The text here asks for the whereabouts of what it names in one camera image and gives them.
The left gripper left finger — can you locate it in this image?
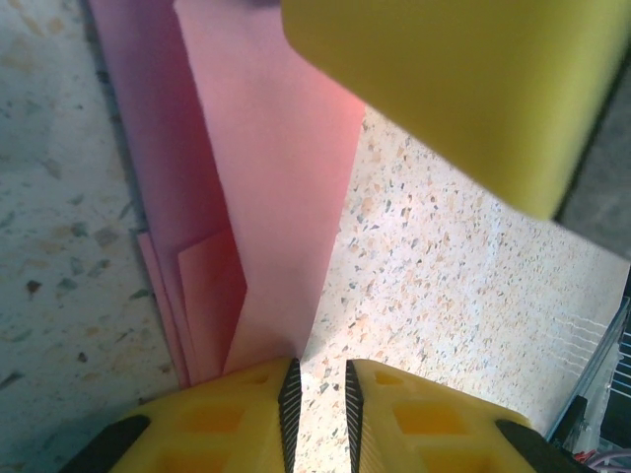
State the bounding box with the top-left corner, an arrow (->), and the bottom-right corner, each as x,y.
58,357 -> 303,473

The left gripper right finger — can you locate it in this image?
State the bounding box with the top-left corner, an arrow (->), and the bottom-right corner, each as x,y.
343,358 -> 593,473

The pink cloth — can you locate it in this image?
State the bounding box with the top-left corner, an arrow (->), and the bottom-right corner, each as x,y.
88,0 -> 366,390

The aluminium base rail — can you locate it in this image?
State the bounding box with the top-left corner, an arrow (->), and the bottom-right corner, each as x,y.
544,294 -> 631,444

